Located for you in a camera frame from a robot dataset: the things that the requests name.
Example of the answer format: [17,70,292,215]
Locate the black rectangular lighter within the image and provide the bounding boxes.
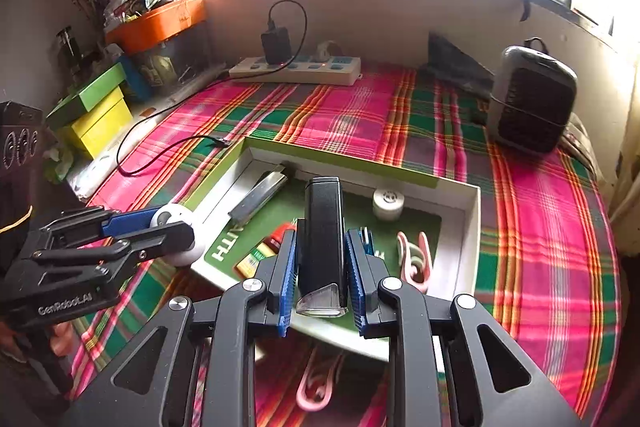
[227,163,292,222]

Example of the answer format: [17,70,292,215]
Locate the blue packet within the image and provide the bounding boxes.
[117,54,154,103]

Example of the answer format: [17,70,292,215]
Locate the green cardboard box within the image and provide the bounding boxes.
[172,136,482,363]

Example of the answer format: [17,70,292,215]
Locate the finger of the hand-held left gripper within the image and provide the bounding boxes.
[31,223,196,269]
[30,206,164,242]

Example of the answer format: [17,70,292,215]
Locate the crumpled white paper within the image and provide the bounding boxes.
[42,146,77,186]

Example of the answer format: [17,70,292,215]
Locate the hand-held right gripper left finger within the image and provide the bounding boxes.
[62,229,300,427]

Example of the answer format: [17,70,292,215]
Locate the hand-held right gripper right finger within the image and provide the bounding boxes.
[344,229,583,427]

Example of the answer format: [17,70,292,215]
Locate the red-capped bottle with green label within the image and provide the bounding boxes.
[236,222,297,279]

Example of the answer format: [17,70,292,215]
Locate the yellow green boxes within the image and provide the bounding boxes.
[46,63,127,128]

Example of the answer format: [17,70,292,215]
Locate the clear plastic container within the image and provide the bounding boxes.
[125,24,217,104]

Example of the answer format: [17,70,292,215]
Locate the white round panda toy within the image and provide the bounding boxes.
[150,203,207,268]

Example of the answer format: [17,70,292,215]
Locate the person's left hand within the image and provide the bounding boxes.
[0,319,76,360]

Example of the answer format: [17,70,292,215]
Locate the black device with clear end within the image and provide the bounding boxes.
[296,177,349,319]

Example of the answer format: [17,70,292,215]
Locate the grey and black small heater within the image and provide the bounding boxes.
[486,38,579,154]

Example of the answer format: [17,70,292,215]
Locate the white power strip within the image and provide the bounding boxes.
[229,54,362,86]

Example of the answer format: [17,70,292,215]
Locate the plaid blanket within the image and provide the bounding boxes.
[70,62,624,427]

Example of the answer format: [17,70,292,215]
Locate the round white gadget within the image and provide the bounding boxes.
[372,188,405,222]

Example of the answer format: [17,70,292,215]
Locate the white plug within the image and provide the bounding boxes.
[315,41,347,64]

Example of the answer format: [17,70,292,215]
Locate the yellow box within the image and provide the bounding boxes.
[62,87,134,160]

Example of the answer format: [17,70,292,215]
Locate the dark glass jar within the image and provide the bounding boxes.
[55,27,102,84]

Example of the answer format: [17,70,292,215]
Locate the black charging cable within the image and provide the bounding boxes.
[116,0,309,176]

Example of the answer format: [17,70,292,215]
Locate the orange plastic bin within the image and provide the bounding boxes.
[105,0,207,56]

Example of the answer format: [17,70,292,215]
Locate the black charger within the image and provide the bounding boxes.
[261,27,292,66]

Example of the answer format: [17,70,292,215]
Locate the pink and white clip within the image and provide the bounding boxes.
[396,231,432,294]
[295,351,347,411]

